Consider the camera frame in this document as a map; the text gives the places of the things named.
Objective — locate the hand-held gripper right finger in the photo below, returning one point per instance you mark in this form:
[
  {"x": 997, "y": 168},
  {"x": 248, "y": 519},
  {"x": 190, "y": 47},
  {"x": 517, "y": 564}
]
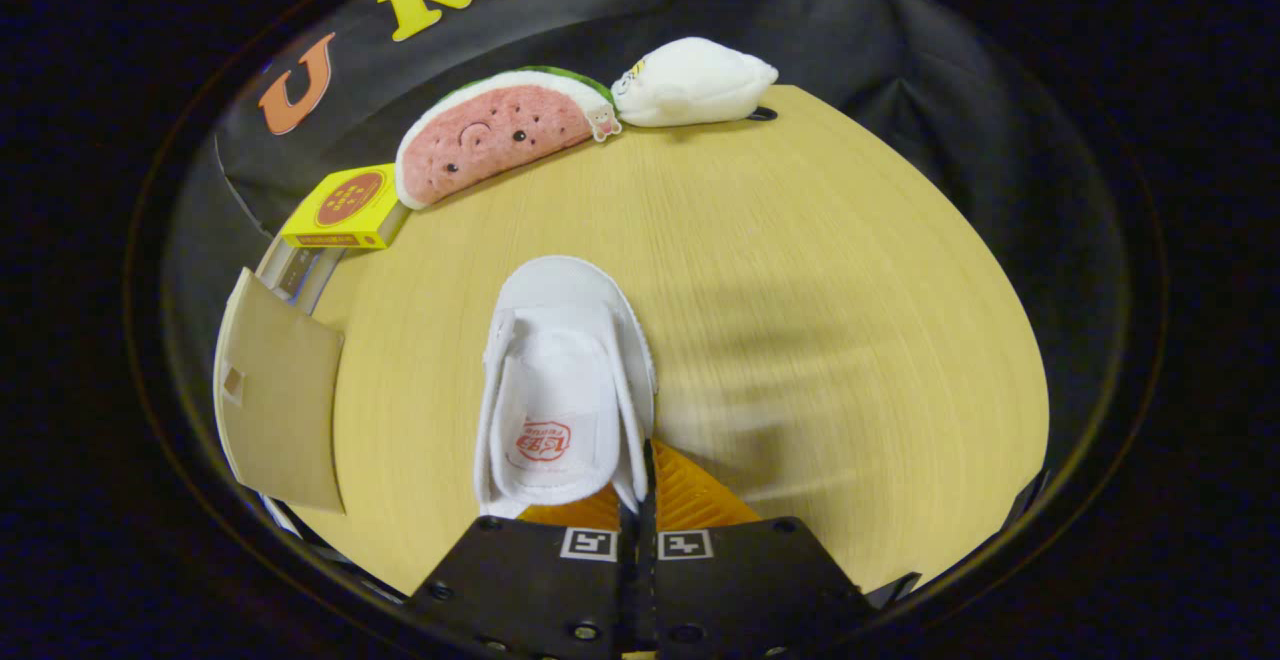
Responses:
[{"x": 750, "y": 580}]

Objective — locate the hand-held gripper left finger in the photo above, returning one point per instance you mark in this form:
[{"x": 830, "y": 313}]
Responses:
[{"x": 520, "y": 580}]

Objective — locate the white canvas shoe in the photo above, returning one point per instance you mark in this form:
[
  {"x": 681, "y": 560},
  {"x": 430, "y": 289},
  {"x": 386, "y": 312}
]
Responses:
[{"x": 560, "y": 370}]

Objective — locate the beige translucent storage box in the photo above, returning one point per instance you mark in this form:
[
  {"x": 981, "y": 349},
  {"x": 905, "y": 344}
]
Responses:
[{"x": 280, "y": 390}]

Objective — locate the yellow book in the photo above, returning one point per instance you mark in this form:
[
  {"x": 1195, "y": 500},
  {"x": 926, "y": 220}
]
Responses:
[{"x": 345, "y": 202}]

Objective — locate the watermelon slice plush toy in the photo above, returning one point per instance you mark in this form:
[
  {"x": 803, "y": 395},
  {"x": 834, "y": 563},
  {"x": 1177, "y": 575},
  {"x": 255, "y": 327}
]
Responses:
[{"x": 490, "y": 135}]

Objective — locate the white plush toy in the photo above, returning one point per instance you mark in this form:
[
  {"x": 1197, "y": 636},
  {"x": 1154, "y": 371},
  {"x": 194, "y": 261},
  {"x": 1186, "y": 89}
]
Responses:
[{"x": 700, "y": 80}]

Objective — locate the black backdrop cloth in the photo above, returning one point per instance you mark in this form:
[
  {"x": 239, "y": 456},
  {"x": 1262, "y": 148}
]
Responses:
[{"x": 900, "y": 60}]

